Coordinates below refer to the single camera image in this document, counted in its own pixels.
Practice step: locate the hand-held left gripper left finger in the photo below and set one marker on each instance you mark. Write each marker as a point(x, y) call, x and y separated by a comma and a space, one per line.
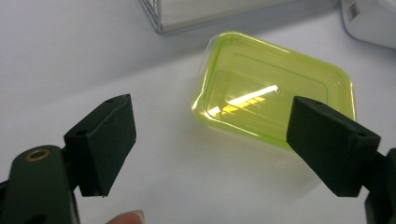
point(106, 146)

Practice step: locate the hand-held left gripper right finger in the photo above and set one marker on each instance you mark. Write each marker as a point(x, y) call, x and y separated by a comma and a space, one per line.
point(323, 146)

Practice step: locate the green transparent plastic container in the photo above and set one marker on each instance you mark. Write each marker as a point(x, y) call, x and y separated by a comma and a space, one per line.
point(249, 77)

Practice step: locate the white lidded plastic container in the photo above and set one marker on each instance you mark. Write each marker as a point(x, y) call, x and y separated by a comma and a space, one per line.
point(373, 21)

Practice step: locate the clear plastic box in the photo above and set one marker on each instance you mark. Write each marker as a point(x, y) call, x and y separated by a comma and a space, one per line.
point(202, 14)

